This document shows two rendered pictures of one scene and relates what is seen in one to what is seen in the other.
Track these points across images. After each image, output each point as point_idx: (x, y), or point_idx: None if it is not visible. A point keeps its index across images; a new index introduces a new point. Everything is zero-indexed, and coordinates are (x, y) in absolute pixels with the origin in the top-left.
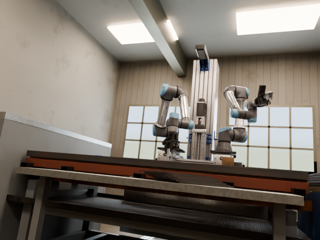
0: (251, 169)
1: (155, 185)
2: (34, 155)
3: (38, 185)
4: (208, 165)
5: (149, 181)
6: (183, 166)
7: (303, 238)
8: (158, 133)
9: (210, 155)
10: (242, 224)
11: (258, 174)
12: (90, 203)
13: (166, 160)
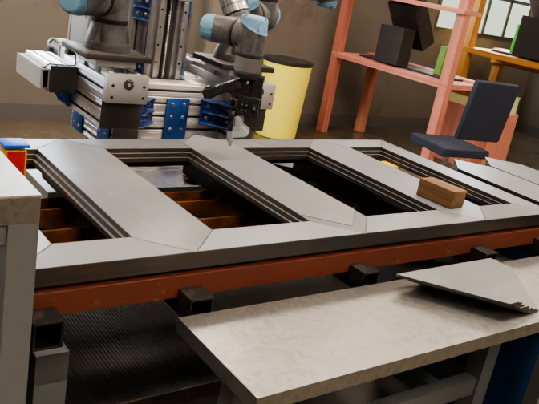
0: (506, 220)
1: (516, 334)
2: (53, 284)
3: (233, 396)
4: (460, 224)
5: (510, 330)
6: (427, 233)
7: None
8: (90, 10)
9: (184, 55)
10: (390, 267)
11: (511, 225)
12: (105, 314)
13: (133, 100)
